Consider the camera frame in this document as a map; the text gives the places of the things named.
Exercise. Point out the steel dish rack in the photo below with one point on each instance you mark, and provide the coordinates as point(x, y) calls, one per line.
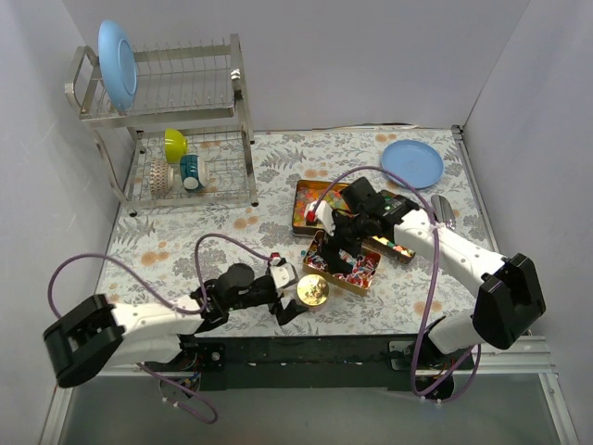
point(197, 89)

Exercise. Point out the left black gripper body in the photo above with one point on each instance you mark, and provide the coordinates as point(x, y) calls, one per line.
point(280, 299)

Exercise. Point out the tin of star candies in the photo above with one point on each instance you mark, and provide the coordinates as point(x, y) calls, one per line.
point(386, 246)

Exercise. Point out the gold round lid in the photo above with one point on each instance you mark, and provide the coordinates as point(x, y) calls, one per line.
point(312, 291)

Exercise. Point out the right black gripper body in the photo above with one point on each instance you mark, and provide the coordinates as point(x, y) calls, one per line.
point(341, 236)

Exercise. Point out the teal white cup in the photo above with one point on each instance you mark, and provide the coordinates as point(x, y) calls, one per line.
point(194, 172)

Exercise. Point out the floral table mat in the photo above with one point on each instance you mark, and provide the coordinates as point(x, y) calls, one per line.
point(169, 250)

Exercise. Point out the blue plate in rack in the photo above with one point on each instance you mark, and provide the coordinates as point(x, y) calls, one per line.
point(117, 64)

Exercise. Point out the aluminium frame rail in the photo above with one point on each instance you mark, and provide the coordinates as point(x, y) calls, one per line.
point(528, 355)

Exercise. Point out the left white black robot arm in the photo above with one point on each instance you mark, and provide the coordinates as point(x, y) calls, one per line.
point(97, 334)

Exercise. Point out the blue plate on table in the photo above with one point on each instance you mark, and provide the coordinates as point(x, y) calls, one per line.
point(416, 162)

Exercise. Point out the silver metal scoop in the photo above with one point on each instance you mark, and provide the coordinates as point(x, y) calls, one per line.
point(443, 211)

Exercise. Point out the patterned beige cup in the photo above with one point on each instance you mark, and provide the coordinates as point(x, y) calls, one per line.
point(162, 178)

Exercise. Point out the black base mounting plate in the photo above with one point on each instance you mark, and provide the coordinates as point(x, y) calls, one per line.
point(368, 375)

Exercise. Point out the yellow green bowl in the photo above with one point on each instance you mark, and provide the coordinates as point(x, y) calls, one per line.
point(175, 145)

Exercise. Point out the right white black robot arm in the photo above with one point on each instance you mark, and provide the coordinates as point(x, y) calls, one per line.
point(507, 292)

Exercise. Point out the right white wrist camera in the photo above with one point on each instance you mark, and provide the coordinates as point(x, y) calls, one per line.
point(320, 212)

